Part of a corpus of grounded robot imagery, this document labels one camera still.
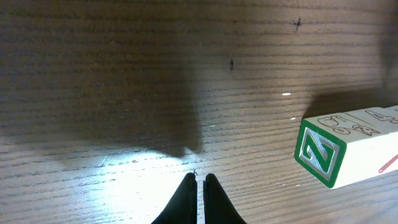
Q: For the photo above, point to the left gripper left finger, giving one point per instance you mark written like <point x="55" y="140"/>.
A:
<point x="182" y="206"/>

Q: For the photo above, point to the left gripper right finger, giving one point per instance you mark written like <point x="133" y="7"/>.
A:
<point x="217" y="206"/>

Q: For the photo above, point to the green letter Z block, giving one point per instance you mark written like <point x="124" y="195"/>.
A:
<point x="343" y="148"/>

